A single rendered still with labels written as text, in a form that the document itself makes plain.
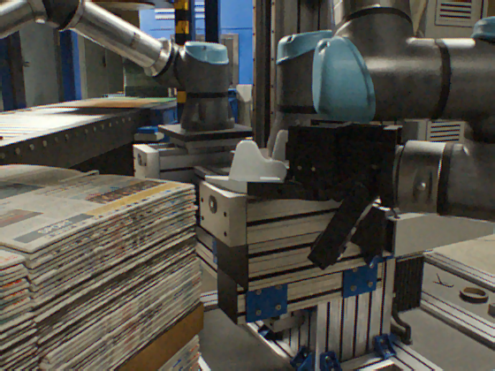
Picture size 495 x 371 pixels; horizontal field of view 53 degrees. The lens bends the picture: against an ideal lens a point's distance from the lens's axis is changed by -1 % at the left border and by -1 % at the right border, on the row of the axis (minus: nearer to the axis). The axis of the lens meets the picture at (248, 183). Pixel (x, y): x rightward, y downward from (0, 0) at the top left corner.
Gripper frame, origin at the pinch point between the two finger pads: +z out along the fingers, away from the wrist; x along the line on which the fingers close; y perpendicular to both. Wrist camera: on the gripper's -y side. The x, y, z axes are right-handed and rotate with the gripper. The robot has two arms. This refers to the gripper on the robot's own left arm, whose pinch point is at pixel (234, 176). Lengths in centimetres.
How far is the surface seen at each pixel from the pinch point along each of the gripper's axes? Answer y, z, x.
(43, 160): -13, 85, -42
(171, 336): -21.7, 6.9, 5.0
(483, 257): -86, -25, -222
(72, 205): -2.3, 14.0, 13.3
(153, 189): -2.4, 10.7, 2.6
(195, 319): -22.0, 7.1, -1.0
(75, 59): 16, 202, -167
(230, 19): 52, 199, -347
